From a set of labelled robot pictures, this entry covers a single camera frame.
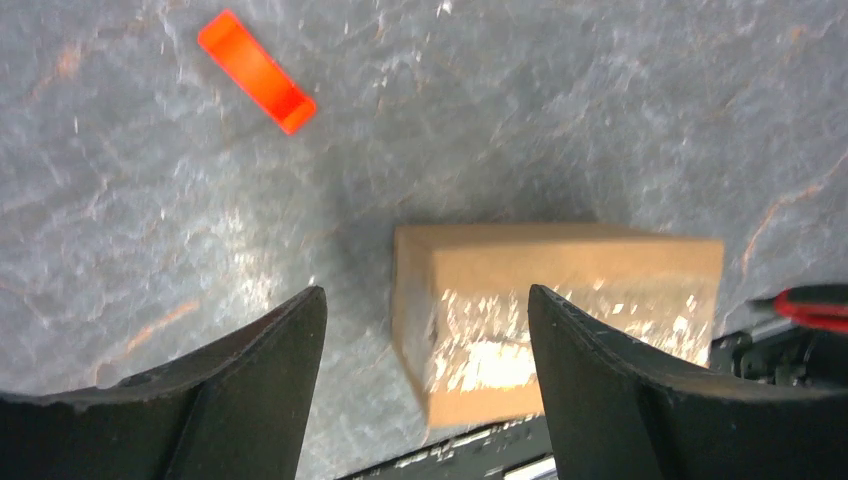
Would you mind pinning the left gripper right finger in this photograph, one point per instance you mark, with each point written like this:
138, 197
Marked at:
619, 408

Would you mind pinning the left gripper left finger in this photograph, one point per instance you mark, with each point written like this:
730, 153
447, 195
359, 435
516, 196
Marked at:
236, 408

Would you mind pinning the brown cardboard express box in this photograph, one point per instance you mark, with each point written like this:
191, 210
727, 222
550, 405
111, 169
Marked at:
460, 302

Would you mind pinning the red black utility knife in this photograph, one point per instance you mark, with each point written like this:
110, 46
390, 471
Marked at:
818, 306

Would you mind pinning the orange rectangular block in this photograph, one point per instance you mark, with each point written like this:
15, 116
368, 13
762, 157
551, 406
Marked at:
238, 53

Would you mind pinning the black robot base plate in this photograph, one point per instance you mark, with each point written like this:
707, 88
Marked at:
775, 352

